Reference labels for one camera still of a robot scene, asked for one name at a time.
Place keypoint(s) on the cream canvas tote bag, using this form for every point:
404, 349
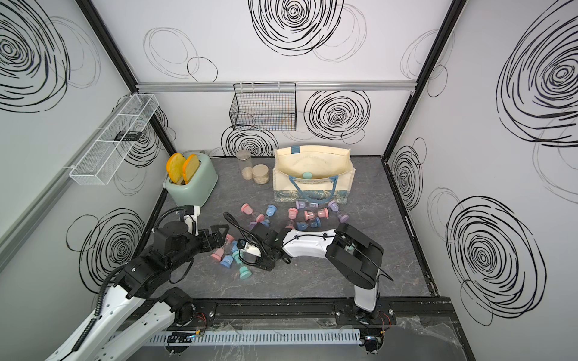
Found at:
314, 173

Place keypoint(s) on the mint green toaster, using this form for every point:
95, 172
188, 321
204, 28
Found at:
199, 188

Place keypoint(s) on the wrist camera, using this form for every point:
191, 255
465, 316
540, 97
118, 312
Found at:
190, 218
245, 247

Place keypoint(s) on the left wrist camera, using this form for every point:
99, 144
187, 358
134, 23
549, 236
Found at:
190, 218

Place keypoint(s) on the left yellow toast slice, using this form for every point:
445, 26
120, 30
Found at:
174, 167

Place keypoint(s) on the right yellow toast slice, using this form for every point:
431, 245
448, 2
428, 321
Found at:
190, 167

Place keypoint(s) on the pink hourglass far left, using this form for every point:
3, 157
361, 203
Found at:
249, 211

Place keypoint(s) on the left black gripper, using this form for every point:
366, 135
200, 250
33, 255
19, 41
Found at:
219, 240

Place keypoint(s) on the black wire basket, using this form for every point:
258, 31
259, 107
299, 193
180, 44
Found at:
269, 106

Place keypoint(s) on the purple hourglass by bag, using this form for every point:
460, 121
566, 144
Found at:
302, 204

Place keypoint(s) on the yellow toast slice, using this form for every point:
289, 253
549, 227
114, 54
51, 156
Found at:
190, 167
174, 167

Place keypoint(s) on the tall glass jar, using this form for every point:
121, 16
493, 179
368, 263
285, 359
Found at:
244, 158

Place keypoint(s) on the black item in shelf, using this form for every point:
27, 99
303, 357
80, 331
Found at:
128, 136

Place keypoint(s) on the pink hourglass lower left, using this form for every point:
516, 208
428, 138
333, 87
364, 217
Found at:
219, 253

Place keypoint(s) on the blue hourglass lower left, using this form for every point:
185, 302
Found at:
232, 258

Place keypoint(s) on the purple hourglass right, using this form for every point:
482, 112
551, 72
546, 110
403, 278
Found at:
335, 209

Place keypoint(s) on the pink hourglass near bag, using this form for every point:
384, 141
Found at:
321, 213

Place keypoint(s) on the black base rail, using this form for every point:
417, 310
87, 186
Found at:
293, 311

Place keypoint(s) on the green hourglass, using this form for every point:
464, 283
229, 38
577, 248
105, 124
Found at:
307, 175
244, 271

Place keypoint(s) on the blue hourglass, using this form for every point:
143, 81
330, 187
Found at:
270, 212
232, 258
308, 225

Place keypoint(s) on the blue hourglass centre right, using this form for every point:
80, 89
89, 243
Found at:
308, 225

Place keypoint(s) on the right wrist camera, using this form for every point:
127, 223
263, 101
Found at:
245, 247

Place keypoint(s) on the white slotted cable duct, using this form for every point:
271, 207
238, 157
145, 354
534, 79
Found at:
257, 338

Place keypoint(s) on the pink hourglass number fifteen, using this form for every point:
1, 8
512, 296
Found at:
292, 216

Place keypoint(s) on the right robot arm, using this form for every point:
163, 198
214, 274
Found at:
357, 257

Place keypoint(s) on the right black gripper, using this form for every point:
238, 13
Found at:
266, 265

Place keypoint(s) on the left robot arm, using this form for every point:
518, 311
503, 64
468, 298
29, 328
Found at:
177, 240

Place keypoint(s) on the white wire shelf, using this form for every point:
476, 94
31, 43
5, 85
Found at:
105, 156

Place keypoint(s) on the blue hourglass upper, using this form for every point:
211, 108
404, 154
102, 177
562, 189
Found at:
270, 212

